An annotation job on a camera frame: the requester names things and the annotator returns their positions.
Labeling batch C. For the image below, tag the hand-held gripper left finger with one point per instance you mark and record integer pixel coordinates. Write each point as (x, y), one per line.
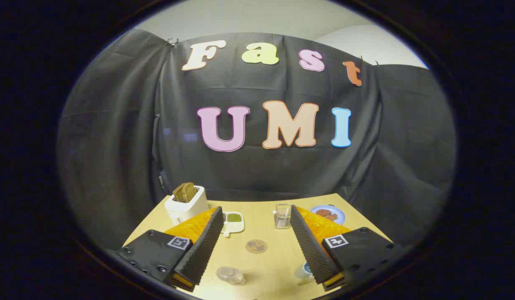
(205, 246)

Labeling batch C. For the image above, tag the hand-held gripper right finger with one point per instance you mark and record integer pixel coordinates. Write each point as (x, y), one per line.
(309, 246)

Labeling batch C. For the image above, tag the clear glass bottle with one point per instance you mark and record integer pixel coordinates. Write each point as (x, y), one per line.
(231, 275)

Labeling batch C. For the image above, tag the round wooden coaster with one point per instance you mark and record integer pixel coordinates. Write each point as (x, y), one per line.
(256, 246)

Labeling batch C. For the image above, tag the glass measuring cup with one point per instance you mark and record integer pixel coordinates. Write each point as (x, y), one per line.
(282, 216)

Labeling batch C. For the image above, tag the white dish with green powder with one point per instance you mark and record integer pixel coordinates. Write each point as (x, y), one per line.
(233, 223)

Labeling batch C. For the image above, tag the brown food piece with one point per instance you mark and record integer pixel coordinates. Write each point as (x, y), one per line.
(323, 212)
(331, 217)

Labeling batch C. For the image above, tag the white toaster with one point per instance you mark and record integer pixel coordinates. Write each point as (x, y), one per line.
(186, 210)

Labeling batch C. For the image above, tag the light blue plate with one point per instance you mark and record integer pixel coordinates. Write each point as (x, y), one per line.
(340, 214)

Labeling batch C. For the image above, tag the wooden table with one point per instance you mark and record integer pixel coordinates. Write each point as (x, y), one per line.
(261, 266)

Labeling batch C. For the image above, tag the brown bread slice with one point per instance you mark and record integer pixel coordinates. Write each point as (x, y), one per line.
(184, 192)

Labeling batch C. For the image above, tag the black backdrop cloth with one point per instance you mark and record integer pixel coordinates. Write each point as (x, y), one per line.
(265, 171)

